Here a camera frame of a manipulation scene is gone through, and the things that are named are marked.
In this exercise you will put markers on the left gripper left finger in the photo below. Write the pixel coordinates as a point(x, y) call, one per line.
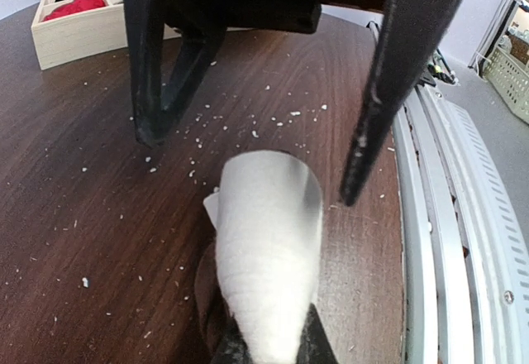
point(232, 349)

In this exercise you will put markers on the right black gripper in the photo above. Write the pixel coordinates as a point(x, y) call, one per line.
point(202, 25)

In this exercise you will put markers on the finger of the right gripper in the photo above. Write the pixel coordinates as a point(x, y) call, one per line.
point(410, 32)

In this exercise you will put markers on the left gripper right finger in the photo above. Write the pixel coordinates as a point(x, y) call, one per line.
point(314, 347)

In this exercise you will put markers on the cream sock with brown toe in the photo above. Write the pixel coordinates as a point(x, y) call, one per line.
point(262, 270)

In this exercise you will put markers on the rolled red sock in box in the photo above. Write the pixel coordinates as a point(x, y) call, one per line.
point(76, 6)

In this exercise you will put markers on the wooden compartment organiser box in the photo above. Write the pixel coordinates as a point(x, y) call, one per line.
point(77, 36)

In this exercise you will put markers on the white plastic storage basket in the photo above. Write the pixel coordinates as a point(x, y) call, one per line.
point(506, 68)

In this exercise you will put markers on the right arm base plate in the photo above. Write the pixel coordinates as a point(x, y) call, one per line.
point(437, 69)

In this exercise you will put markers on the right aluminium frame post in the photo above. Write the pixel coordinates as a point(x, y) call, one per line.
point(495, 30)

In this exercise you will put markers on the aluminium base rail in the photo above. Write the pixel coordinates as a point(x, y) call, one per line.
point(466, 261)

